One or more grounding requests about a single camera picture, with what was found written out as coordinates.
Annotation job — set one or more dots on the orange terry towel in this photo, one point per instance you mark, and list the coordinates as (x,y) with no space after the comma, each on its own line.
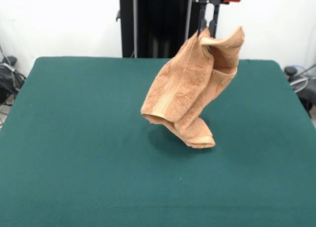
(182,88)

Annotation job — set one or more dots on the dark green table cloth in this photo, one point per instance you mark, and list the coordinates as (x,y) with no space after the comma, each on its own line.
(74,138)

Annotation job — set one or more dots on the black wheeled stand base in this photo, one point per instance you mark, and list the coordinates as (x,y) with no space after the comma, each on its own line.
(306,93)

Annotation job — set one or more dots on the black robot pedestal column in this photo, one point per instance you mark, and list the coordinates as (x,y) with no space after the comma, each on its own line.
(148,27)

